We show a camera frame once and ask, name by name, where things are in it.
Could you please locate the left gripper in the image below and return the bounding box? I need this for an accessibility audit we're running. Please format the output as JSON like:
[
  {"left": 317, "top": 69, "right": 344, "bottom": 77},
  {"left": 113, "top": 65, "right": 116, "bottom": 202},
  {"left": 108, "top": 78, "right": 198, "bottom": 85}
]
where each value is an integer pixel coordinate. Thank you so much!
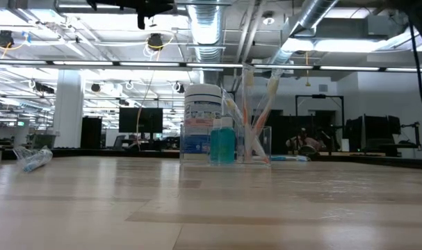
[{"left": 86, "top": 0, "right": 175, "bottom": 31}]

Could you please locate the blue mouthwash bottle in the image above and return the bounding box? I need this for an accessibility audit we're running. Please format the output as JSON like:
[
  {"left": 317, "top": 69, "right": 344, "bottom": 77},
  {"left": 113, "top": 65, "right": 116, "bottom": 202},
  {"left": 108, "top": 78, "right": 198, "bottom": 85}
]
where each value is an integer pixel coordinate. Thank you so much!
[
  {"left": 209, "top": 119, "right": 221, "bottom": 165},
  {"left": 218, "top": 116, "right": 236, "bottom": 165}
]

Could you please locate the clear acrylic organizer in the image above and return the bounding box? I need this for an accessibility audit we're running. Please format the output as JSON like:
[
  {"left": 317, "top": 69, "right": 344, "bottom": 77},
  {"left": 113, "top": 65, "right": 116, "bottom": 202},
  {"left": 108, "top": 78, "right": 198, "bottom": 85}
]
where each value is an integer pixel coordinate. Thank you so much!
[{"left": 179, "top": 124, "right": 273, "bottom": 167}]

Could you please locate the blue toothbrush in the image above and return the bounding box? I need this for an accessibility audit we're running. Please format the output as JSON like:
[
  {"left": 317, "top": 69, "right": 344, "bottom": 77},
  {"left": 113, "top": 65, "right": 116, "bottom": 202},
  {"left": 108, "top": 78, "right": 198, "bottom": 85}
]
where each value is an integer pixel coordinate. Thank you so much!
[
  {"left": 12, "top": 145, "right": 54, "bottom": 174},
  {"left": 270, "top": 154, "right": 311, "bottom": 163}
]

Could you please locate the black equipment station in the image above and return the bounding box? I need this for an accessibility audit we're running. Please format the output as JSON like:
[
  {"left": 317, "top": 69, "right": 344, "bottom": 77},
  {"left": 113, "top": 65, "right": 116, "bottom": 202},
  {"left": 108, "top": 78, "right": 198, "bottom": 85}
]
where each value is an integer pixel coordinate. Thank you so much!
[{"left": 344, "top": 115, "right": 422, "bottom": 157}]

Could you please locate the long ceiling light strip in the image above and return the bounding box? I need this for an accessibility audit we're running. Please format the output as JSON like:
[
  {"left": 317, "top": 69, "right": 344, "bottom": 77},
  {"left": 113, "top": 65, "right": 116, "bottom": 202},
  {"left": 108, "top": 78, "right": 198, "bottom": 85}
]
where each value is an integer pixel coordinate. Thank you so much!
[{"left": 0, "top": 59, "right": 422, "bottom": 73}]

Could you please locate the white wipes canister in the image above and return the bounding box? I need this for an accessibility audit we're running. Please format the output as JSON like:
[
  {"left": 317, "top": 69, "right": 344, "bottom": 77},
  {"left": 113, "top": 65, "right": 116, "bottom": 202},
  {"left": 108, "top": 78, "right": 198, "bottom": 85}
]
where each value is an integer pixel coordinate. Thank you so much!
[{"left": 184, "top": 83, "right": 222, "bottom": 156}]

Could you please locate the black monitor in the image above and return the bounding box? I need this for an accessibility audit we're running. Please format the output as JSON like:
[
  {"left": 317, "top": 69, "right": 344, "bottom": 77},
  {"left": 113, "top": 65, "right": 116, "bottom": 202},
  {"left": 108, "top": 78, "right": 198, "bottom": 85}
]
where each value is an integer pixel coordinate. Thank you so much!
[{"left": 118, "top": 107, "right": 164, "bottom": 134}]

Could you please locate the white pillar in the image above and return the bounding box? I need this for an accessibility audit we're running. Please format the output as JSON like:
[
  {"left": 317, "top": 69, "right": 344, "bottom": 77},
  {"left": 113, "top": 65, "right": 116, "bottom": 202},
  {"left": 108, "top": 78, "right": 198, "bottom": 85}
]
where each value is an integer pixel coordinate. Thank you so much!
[{"left": 52, "top": 69, "right": 85, "bottom": 149}]

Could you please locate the black cabinet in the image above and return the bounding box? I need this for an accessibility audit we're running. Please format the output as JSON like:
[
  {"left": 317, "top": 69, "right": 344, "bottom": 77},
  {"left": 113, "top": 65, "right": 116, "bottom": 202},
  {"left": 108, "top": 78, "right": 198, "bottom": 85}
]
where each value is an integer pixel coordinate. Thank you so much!
[{"left": 80, "top": 117, "right": 103, "bottom": 150}]

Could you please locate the seated person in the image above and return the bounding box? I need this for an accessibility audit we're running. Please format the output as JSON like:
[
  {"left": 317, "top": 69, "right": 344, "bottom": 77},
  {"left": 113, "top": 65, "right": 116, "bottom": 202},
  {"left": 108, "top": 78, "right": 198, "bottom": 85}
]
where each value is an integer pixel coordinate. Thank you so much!
[{"left": 286, "top": 128, "right": 321, "bottom": 156}]

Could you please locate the black hanging cable reel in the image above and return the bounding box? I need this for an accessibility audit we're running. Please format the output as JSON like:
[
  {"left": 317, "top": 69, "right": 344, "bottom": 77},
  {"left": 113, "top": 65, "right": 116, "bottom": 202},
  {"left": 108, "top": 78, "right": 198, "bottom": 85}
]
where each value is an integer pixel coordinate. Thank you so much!
[
  {"left": 0, "top": 30, "right": 15, "bottom": 49},
  {"left": 147, "top": 33, "right": 164, "bottom": 52}
]

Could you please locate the ribbed silver ventilation duct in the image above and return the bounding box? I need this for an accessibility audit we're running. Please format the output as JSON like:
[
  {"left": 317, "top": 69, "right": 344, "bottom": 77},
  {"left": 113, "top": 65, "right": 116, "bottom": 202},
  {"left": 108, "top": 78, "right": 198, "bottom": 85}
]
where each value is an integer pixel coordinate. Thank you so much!
[{"left": 188, "top": 0, "right": 227, "bottom": 63}]

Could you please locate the smooth silver ventilation duct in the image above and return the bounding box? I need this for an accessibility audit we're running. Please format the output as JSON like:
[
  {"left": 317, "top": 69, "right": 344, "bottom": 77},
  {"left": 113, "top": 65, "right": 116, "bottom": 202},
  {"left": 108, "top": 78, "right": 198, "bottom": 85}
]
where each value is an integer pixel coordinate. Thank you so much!
[{"left": 269, "top": 0, "right": 339, "bottom": 65}]

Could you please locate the yellow hanging cord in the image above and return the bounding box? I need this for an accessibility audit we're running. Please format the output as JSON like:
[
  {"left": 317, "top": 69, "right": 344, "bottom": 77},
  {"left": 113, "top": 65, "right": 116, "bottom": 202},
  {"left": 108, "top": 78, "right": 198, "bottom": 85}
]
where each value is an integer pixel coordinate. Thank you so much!
[{"left": 303, "top": 51, "right": 311, "bottom": 88}]

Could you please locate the black frame stand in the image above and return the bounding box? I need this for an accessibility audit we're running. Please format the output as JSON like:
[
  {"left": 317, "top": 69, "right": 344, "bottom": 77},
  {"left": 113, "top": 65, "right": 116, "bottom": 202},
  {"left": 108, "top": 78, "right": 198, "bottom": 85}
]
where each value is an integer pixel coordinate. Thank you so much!
[{"left": 295, "top": 94, "right": 346, "bottom": 153}]

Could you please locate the black right camera cable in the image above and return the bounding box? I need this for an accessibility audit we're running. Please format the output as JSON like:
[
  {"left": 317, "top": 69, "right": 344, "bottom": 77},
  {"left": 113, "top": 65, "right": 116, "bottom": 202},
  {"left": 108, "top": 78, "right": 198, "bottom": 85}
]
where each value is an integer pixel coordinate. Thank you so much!
[{"left": 407, "top": 17, "right": 422, "bottom": 138}]

